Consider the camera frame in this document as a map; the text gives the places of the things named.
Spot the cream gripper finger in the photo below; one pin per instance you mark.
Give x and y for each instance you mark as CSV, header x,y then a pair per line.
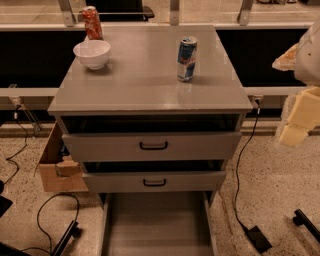
x,y
304,117
286,62

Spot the blue silver redbull can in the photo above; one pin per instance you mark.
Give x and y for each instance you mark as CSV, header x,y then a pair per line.
x,y
186,59

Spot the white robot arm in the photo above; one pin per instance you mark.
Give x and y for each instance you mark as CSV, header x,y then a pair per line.
x,y
306,70

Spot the grey top drawer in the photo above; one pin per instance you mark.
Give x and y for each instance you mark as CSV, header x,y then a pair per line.
x,y
159,146

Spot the grey middle drawer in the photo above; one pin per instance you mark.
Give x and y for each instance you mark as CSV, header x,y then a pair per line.
x,y
153,176

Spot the grey drawer cabinet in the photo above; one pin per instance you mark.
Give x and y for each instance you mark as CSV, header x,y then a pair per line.
x,y
138,90

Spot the grey open bottom drawer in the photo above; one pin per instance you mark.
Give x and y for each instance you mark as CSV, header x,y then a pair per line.
x,y
157,224

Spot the red cola can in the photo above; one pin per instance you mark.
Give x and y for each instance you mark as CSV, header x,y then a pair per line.
x,y
92,23

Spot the black stand leg right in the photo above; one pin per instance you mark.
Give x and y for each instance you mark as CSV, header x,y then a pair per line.
x,y
301,219

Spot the black stand leg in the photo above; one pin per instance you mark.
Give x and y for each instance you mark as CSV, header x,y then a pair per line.
x,y
301,219
73,231

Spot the white ceramic bowl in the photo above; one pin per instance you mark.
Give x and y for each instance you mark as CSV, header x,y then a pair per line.
x,y
93,54

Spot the brown cardboard box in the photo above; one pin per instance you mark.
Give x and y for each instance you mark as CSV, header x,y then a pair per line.
x,y
58,171

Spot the black stand leg left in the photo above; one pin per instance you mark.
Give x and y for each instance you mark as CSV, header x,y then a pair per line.
x,y
73,231

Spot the metal rail bracket left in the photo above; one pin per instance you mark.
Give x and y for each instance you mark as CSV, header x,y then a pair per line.
x,y
17,99

